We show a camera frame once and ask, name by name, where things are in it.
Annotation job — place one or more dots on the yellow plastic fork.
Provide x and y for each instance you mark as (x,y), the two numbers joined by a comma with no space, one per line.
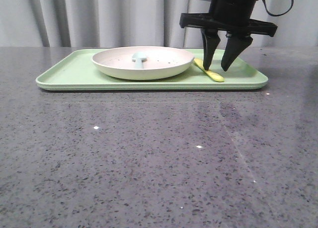
(213,75)

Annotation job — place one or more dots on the grey pleated curtain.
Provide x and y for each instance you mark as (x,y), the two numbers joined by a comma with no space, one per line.
(119,23)

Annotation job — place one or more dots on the white round plate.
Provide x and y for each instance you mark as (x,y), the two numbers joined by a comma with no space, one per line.
(162,62)

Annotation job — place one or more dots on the light green plastic tray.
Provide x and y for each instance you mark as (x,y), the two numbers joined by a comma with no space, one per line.
(77,72)

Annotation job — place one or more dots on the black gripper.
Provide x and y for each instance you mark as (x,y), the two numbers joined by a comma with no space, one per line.
(233,17)

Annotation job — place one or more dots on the light blue plastic spoon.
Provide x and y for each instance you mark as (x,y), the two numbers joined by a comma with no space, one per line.
(138,58)

